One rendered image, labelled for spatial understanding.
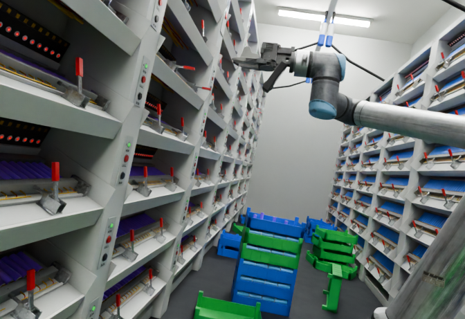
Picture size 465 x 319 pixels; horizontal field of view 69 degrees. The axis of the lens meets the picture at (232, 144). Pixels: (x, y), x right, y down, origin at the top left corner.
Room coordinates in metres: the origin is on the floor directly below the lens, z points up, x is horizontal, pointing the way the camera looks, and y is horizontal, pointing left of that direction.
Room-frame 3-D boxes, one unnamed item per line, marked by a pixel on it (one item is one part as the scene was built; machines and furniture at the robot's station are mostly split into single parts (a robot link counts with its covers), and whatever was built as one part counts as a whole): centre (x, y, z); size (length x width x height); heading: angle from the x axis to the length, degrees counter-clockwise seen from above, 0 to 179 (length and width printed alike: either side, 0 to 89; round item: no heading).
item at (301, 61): (1.14, -0.17, 1.09); 0.10 x 0.05 x 0.09; 172
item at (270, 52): (1.15, -0.09, 1.09); 0.12 x 0.08 x 0.09; 82
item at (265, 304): (1.86, -0.30, 0.04); 0.30 x 0.20 x 0.08; 90
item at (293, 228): (1.86, -0.30, 0.44); 0.30 x 0.20 x 0.08; 90
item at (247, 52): (1.14, 0.02, 1.08); 0.09 x 0.03 x 0.06; 89
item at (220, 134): (2.23, 0.15, 0.90); 0.20 x 0.09 x 1.81; 82
